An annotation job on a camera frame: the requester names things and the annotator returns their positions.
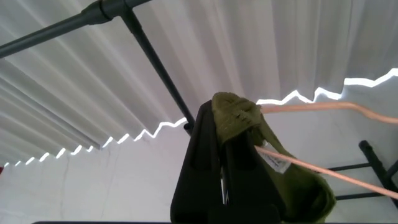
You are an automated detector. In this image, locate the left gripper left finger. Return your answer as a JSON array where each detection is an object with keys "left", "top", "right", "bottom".
[{"left": 170, "top": 100, "right": 225, "bottom": 223}]

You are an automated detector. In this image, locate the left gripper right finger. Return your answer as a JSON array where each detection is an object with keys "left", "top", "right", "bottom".
[{"left": 223, "top": 131, "right": 287, "bottom": 223}]

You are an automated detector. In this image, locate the green long-sleeved shirt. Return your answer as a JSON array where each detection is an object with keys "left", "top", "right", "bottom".
[{"left": 211, "top": 91, "right": 337, "bottom": 223}]

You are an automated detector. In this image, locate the pink clothes hanger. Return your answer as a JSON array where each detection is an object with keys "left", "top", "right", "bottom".
[{"left": 254, "top": 101, "right": 398, "bottom": 200}]

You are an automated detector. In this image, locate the black clothes rack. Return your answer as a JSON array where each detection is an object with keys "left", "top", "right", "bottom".
[{"left": 0, "top": 0, "right": 398, "bottom": 210}]

